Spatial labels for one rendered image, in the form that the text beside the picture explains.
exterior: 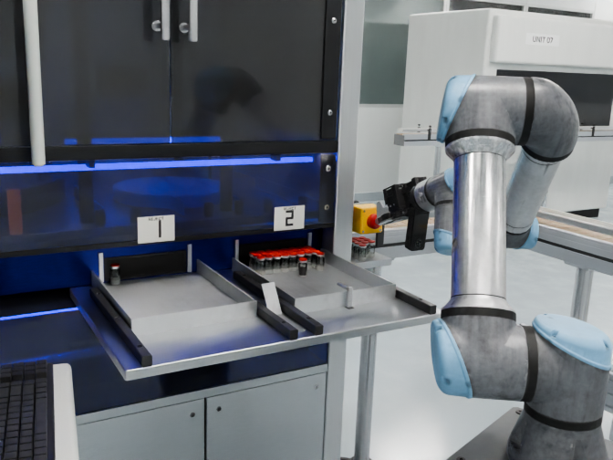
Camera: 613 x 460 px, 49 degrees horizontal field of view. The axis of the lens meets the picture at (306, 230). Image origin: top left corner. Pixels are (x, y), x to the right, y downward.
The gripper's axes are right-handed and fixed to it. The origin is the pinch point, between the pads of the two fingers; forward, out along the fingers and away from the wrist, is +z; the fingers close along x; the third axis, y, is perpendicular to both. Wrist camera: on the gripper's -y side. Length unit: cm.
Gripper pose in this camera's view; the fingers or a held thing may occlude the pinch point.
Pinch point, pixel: (379, 224)
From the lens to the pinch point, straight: 179.1
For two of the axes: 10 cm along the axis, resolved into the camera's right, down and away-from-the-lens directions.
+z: -4.6, 2.1, 8.6
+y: -1.7, -9.7, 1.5
